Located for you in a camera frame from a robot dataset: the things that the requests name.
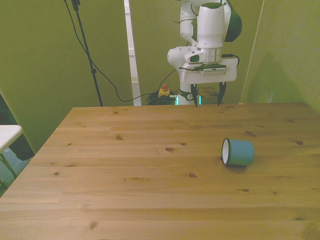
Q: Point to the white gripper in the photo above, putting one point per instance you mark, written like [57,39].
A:
[212,78]

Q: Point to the blue enamel mug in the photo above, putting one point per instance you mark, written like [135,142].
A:
[240,153]

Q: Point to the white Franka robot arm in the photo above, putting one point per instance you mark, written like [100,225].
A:
[210,27]

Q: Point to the yellow emergency stop button box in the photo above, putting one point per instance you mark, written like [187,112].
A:
[164,92]

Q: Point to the black tripod stand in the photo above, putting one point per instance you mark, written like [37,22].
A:
[86,50]

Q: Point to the white side table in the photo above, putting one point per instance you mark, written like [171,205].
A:
[8,136]

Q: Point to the wooden robot pedestal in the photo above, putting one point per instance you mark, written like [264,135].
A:
[208,96]

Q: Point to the wrist camera with white label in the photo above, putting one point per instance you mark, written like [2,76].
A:
[215,71]

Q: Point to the white vertical post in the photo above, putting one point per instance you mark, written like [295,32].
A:
[132,50]

